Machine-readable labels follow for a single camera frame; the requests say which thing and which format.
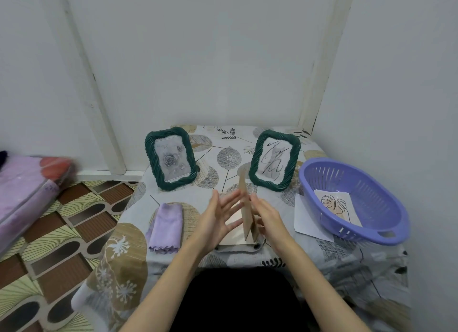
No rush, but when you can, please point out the person's right hand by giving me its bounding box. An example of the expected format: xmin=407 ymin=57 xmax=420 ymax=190
xmin=249 ymin=193 xmax=293 ymax=252

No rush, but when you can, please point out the person's left hand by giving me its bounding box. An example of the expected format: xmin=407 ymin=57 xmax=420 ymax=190
xmin=193 ymin=189 xmax=248 ymax=260

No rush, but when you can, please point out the person's left forearm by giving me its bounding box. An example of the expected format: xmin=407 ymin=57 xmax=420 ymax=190
xmin=119 ymin=240 xmax=215 ymax=332

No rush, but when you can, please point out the person's right forearm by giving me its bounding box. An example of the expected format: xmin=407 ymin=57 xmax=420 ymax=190
xmin=274 ymin=237 xmax=363 ymax=332

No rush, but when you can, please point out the white paper sheet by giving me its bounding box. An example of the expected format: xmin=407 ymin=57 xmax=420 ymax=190
xmin=293 ymin=193 xmax=335 ymax=242

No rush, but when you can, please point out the folded purple cloth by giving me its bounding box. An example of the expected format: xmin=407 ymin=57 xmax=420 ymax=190
xmin=148 ymin=202 xmax=184 ymax=254

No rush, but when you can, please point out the paper with leaf drawing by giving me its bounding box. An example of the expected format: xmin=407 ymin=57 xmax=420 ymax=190
xmin=314 ymin=189 xmax=363 ymax=226

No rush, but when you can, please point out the leaf print tablecloth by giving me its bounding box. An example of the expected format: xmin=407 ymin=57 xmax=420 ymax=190
xmin=72 ymin=124 xmax=411 ymax=332

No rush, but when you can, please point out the purple plastic basket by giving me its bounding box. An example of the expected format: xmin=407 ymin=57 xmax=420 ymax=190
xmin=298 ymin=158 xmax=411 ymax=246

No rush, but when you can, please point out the pink bedding in plastic bag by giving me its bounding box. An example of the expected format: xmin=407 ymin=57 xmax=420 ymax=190
xmin=0 ymin=155 xmax=76 ymax=258

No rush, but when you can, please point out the green frame with line drawing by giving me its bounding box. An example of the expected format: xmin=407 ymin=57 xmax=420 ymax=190
xmin=249 ymin=129 xmax=301 ymax=191

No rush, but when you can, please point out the green frame with rose picture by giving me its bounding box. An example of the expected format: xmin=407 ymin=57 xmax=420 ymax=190
xmin=145 ymin=127 xmax=200 ymax=192

